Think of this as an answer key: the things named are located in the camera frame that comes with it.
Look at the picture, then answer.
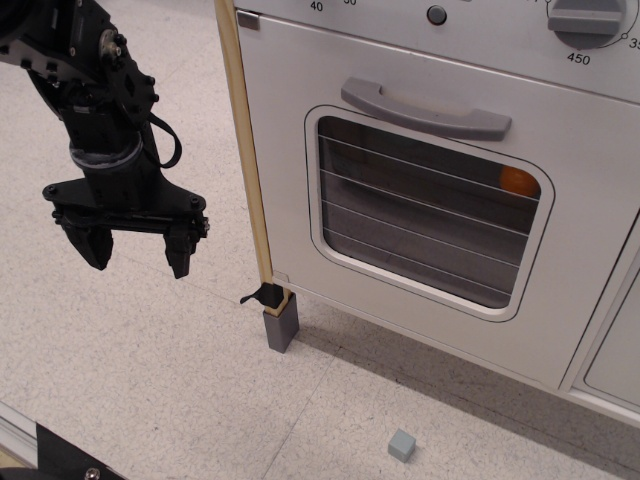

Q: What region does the white oven door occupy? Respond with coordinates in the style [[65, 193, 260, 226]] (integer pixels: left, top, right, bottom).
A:
[[236, 11, 640, 390]]

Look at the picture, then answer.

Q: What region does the grey post foot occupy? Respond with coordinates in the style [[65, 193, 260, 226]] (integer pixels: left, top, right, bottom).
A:
[[263, 294, 299, 354]]

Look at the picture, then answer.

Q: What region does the aluminium rail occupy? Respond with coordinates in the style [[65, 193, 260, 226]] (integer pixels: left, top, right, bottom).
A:
[[1, 402, 38, 468]]

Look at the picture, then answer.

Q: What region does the metal door hinge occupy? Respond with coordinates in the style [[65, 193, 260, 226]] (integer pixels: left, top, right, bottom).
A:
[[236, 10, 260, 31]]

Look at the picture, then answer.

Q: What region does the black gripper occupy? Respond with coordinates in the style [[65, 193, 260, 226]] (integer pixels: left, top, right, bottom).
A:
[[43, 134, 209, 279]]

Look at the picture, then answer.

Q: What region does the black tape piece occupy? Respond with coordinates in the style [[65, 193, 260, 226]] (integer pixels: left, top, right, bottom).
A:
[[240, 282, 284, 309]]

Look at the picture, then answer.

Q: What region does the dark round button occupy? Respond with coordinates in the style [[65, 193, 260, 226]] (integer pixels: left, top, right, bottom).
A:
[[426, 5, 447, 26]]

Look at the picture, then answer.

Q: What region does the grey oven door handle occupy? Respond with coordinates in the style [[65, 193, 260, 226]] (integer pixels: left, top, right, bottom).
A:
[[340, 76, 513, 142]]

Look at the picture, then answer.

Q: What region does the orange toy ball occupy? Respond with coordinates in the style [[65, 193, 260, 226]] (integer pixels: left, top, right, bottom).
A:
[[499, 166, 540, 197]]

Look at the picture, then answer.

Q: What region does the wooden corner post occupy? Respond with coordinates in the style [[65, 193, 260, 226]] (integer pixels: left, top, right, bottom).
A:
[[214, 0, 291, 316]]

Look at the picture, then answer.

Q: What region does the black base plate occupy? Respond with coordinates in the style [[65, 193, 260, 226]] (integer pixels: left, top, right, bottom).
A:
[[0, 422, 129, 480]]

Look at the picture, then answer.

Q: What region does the grey temperature knob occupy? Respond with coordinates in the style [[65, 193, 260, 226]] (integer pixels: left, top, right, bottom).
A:
[[547, 0, 627, 50]]

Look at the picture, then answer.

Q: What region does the small grey cube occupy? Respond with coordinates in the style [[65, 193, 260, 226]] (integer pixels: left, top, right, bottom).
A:
[[387, 428, 417, 463]]

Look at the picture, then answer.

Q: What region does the white toy oven cabinet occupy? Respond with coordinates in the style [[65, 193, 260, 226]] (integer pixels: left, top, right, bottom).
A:
[[232, 0, 640, 427]]

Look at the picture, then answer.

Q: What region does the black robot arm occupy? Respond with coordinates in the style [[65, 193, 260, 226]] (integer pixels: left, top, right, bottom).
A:
[[1, 1, 209, 278]]

